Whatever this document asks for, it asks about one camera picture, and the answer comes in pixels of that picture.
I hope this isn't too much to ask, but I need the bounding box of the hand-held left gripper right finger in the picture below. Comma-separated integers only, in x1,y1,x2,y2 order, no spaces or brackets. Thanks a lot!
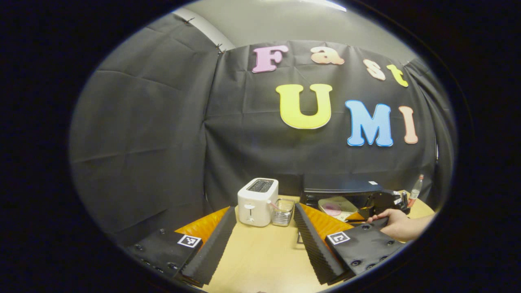
293,203,403,285

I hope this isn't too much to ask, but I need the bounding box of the black backdrop cloth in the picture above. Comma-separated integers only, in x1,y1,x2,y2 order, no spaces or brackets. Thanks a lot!
69,12,456,245

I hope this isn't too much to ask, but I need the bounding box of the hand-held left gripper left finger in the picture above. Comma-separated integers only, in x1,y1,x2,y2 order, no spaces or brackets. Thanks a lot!
124,206,237,285

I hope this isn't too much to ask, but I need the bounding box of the black electric oven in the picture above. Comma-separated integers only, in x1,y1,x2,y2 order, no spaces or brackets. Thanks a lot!
300,174,409,222

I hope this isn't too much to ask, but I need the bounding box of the white toaster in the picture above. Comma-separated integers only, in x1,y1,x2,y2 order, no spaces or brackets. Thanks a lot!
237,178,279,227

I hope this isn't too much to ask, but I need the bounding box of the clear wire basket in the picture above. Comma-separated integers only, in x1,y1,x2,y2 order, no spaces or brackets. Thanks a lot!
271,198,295,227

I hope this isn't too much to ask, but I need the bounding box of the cream food tray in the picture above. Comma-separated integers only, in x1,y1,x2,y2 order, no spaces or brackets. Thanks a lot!
317,197,369,222

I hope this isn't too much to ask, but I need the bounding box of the clear bottle with red label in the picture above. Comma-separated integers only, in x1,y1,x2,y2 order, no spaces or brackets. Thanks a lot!
408,174,425,208

